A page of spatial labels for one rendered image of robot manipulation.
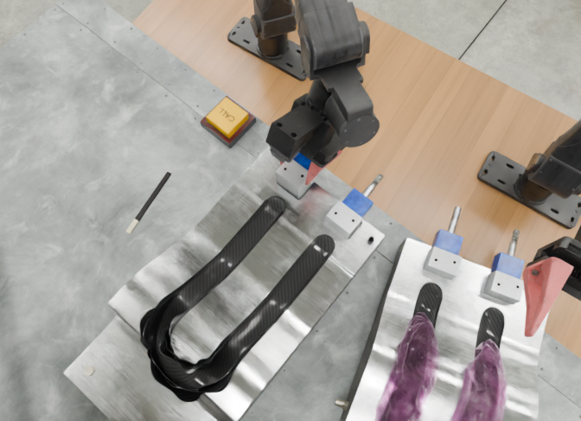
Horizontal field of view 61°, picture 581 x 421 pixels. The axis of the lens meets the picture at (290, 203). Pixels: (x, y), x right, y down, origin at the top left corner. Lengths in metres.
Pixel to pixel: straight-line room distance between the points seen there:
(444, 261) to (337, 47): 0.41
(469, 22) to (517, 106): 1.24
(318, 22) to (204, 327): 0.46
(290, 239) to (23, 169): 0.55
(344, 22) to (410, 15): 1.64
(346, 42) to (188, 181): 0.46
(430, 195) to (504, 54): 1.37
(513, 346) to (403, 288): 0.20
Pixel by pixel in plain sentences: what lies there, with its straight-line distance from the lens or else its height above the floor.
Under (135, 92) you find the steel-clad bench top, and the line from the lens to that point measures 1.11.
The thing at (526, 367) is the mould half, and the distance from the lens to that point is 0.91.
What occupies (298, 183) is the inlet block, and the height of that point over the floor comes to 0.94.
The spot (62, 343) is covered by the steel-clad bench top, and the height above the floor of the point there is 0.80.
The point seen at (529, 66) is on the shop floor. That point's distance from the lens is 2.31.
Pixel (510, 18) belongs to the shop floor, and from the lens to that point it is 2.43.
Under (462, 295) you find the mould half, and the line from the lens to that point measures 0.90.
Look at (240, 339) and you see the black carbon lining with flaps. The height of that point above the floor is 0.91.
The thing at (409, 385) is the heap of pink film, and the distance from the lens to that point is 0.79.
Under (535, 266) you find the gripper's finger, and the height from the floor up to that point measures 1.19.
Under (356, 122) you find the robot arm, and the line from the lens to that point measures 0.65.
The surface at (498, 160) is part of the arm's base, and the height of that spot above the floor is 0.81.
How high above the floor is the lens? 1.69
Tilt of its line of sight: 70 degrees down
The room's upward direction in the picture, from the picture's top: 2 degrees clockwise
